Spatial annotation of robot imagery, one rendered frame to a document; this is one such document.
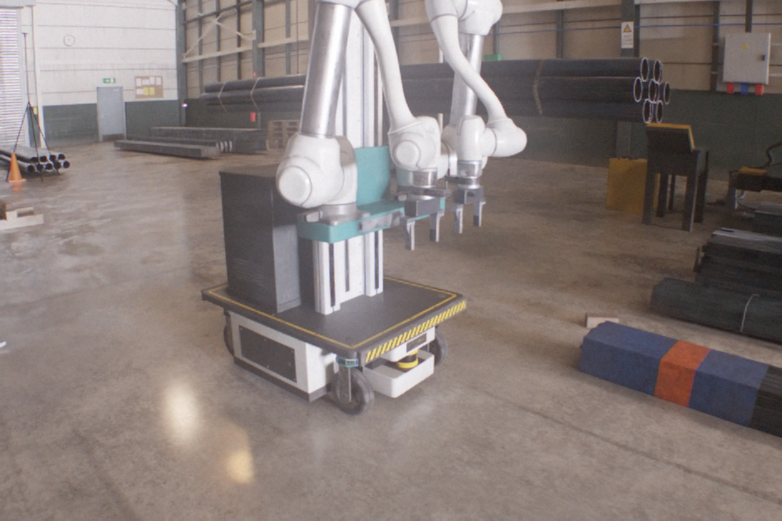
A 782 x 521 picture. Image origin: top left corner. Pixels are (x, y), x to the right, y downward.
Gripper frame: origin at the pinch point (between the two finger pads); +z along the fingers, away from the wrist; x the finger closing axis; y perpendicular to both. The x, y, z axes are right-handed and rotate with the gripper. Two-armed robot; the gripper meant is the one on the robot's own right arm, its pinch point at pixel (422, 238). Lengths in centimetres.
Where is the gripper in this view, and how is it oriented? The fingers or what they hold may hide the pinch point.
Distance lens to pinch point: 170.7
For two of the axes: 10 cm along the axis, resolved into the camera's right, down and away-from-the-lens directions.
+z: 0.0, 9.7, 2.2
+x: -6.2, 1.8, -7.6
